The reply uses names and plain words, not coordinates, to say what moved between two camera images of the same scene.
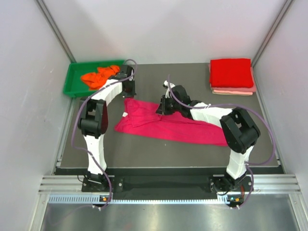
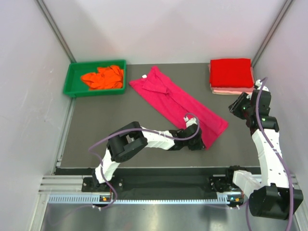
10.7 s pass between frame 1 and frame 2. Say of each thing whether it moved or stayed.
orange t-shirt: stayed
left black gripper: moved
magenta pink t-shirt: moved
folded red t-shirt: stayed
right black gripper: moved
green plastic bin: stayed
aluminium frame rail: stayed
